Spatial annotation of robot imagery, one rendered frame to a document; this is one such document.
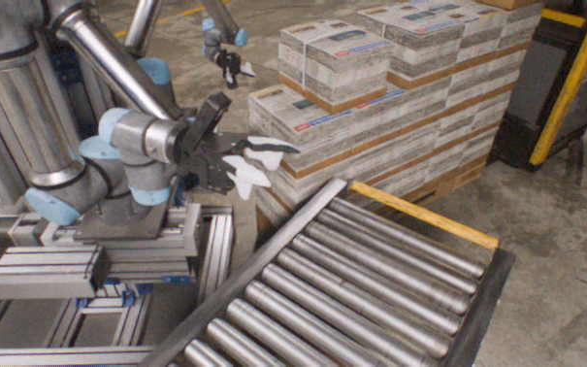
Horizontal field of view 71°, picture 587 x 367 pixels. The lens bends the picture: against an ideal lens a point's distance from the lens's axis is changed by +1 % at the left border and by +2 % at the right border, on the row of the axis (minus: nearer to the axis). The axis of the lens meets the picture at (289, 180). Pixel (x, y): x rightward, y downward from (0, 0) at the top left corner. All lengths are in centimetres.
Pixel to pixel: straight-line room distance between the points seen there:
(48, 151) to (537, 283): 210
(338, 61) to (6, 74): 99
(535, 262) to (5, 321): 239
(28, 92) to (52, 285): 56
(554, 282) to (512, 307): 30
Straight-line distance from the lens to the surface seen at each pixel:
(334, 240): 112
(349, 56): 153
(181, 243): 122
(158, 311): 176
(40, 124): 96
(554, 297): 233
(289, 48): 173
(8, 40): 89
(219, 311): 99
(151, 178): 81
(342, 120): 161
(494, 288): 112
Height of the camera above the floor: 161
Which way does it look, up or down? 39 degrees down
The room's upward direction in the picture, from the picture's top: straight up
